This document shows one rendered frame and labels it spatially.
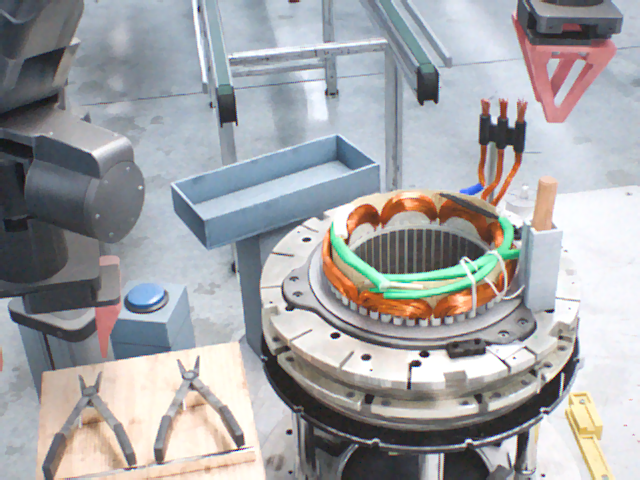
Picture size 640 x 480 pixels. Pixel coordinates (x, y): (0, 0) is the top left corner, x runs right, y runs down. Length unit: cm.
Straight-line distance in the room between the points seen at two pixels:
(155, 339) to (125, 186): 42
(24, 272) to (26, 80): 15
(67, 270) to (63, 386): 22
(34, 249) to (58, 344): 58
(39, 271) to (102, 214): 10
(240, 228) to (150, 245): 194
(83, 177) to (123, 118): 334
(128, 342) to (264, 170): 33
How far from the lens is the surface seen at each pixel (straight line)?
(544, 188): 86
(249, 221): 116
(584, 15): 75
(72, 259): 74
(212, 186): 124
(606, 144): 365
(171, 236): 312
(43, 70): 67
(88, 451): 86
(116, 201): 64
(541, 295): 91
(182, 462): 81
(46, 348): 131
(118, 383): 91
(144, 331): 105
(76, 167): 63
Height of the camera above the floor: 165
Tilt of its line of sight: 33 degrees down
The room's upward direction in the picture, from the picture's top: 3 degrees counter-clockwise
